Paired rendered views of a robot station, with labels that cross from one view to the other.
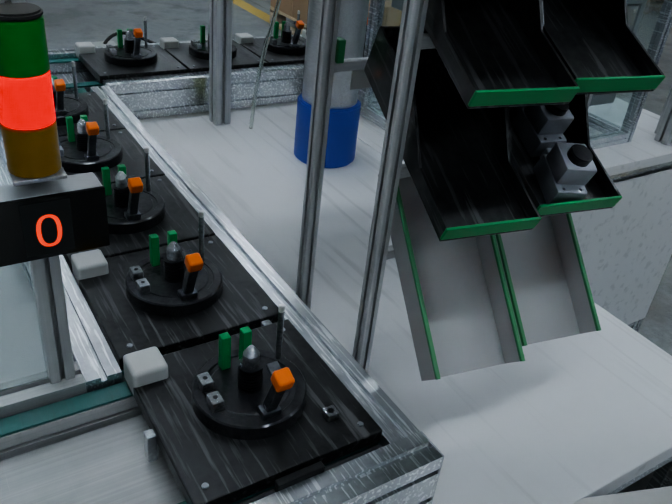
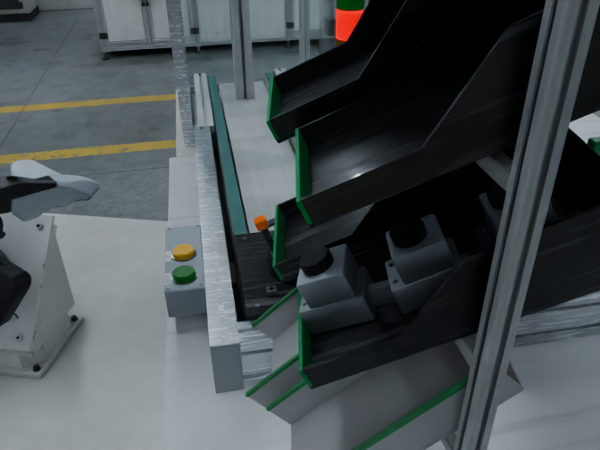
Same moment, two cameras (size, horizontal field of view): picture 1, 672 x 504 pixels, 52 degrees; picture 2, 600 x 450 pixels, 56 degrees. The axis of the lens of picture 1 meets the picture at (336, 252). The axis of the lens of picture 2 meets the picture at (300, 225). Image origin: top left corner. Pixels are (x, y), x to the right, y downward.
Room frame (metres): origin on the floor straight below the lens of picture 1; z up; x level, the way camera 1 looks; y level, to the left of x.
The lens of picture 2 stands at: (0.96, -0.66, 1.56)
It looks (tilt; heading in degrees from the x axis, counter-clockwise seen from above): 32 degrees down; 115
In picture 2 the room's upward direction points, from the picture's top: 1 degrees counter-clockwise
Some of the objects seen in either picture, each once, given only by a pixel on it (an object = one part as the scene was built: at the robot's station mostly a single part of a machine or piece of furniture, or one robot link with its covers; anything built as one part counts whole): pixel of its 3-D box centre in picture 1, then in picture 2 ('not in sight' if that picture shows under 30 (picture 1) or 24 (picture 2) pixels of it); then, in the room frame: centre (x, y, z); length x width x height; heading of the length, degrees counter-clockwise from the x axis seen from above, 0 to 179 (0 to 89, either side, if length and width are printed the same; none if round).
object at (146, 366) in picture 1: (145, 371); not in sight; (0.65, 0.22, 0.97); 0.05 x 0.05 x 0.04; 35
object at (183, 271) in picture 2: not in sight; (184, 276); (0.44, -0.03, 0.96); 0.04 x 0.04 x 0.02
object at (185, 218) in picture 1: (122, 191); not in sight; (1.03, 0.38, 1.01); 0.24 x 0.24 x 0.13; 35
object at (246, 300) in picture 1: (173, 264); not in sight; (0.83, 0.23, 1.01); 0.24 x 0.24 x 0.13; 35
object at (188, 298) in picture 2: not in sight; (185, 267); (0.40, 0.03, 0.93); 0.21 x 0.07 x 0.06; 125
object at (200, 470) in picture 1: (249, 402); (305, 267); (0.63, 0.09, 0.96); 0.24 x 0.24 x 0.02; 35
